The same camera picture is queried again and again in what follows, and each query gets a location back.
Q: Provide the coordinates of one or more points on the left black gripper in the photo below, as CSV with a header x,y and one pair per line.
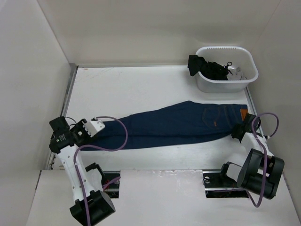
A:
x,y
88,138

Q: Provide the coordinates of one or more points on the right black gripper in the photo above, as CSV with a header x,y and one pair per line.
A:
x,y
236,126

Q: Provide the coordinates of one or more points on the dark blue denim trousers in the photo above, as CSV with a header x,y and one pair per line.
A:
x,y
180,124

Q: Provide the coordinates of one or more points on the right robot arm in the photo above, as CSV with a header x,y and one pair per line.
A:
x,y
261,172

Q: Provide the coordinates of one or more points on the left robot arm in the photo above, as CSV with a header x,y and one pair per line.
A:
x,y
91,205

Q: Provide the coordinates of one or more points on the white patterned garment in basket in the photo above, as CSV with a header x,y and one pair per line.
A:
x,y
236,74

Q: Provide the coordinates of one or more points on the black garment in basket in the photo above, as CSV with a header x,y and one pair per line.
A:
x,y
210,70

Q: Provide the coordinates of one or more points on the white plastic basket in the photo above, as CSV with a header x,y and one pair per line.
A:
x,y
239,57

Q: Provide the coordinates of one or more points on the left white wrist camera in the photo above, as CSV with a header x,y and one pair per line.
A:
x,y
93,127

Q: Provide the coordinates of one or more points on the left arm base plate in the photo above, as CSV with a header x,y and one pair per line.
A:
x,y
112,189

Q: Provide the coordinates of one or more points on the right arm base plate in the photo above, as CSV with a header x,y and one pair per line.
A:
x,y
218,186

